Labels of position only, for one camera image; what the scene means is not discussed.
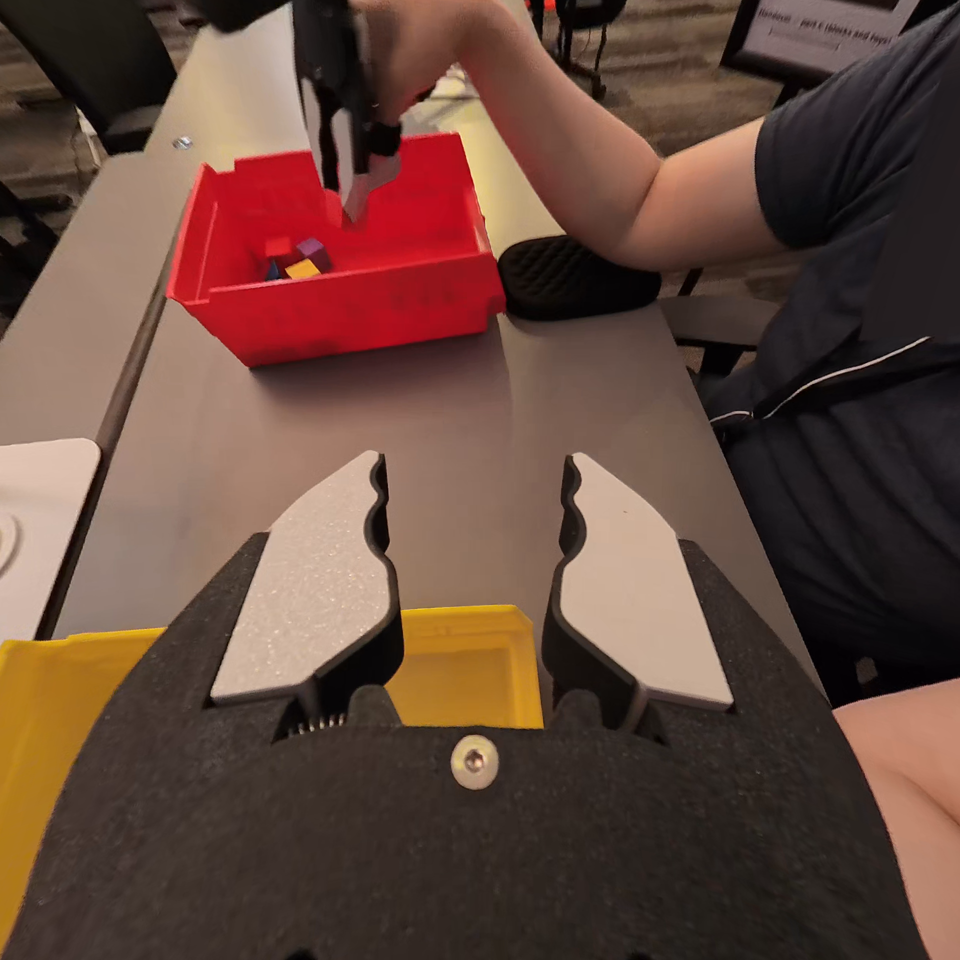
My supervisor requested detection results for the person's right forearm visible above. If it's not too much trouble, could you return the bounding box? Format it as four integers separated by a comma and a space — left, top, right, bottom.
453, 0, 789, 273

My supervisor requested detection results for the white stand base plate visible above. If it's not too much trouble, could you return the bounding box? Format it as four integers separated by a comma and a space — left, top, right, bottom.
0, 438, 102, 642

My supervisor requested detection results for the yellow plastic bin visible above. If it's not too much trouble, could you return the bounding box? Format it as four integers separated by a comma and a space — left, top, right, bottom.
0, 604, 545, 924

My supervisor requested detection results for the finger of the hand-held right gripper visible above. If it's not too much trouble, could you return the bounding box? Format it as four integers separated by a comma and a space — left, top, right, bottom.
332, 111, 400, 224
298, 73, 340, 195

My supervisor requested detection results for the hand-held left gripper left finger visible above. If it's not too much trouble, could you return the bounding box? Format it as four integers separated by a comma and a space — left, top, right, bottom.
209, 450, 406, 732

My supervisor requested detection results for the black framed sign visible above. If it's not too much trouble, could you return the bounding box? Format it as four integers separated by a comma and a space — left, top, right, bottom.
720, 0, 924, 84

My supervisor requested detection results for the white drawstring cord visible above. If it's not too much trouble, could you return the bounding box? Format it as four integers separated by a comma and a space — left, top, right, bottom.
708, 337, 931, 425

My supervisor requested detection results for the person in navy shirt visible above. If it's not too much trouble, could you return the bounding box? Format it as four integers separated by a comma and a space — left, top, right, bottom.
705, 7, 960, 687

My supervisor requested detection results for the black office chair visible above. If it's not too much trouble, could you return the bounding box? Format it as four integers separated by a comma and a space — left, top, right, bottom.
540, 0, 627, 100
0, 0, 177, 155

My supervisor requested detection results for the grey chair armrest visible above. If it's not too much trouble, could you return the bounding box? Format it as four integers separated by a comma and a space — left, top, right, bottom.
660, 294, 781, 355

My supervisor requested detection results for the red plastic bin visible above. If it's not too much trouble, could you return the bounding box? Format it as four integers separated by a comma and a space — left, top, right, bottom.
166, 132, 507, 369

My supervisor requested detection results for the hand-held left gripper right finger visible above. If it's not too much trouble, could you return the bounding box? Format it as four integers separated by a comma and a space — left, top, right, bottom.
540, 452, 736, 732

